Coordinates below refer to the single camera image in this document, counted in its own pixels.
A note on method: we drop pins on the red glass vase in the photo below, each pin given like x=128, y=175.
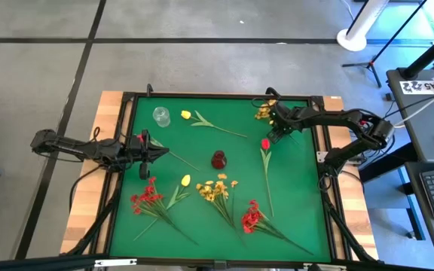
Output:
x=219, y=160

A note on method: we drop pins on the yellow artificial tulip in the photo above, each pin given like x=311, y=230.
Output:
x=185, y=180
x=185, y=114

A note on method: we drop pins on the white printed paper label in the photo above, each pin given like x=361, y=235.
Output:
x=413, y=86

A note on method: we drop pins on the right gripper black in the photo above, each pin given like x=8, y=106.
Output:
x=286, y=119

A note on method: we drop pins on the clear glass vase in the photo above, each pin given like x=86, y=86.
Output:
x=161, y=116

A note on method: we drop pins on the silver arm base bracket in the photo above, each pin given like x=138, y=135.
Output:
x=321, y=157

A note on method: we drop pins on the red small-flower bunch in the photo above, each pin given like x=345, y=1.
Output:
x=147, y=197
x=252, y=220

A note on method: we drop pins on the silver frame bracket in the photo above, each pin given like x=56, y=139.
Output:
x=324, y=267
x=115, y=262

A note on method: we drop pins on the green table mat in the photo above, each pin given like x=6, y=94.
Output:
x=156, y=226

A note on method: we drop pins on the grey desk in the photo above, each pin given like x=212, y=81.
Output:
x=414, y=188
x=420, y=120

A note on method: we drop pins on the white round-based pillar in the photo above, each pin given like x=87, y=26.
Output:
x=352, y=39

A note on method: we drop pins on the black slanted pole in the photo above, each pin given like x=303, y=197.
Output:
x=431, y=52

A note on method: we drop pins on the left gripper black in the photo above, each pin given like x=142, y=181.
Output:
x=141, y=154

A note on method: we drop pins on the black aluminium table frame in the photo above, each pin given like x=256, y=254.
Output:
x=202, y=94

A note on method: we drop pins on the yellow small-flower bunch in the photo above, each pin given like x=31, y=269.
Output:
x=217, y=188
x=263, y=112

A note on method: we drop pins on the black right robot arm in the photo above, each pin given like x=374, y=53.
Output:
x=337, y=116

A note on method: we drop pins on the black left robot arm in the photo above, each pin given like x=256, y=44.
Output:
x=74, y=146

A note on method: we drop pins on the black tripod stand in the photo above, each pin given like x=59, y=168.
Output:
x=371, y=64

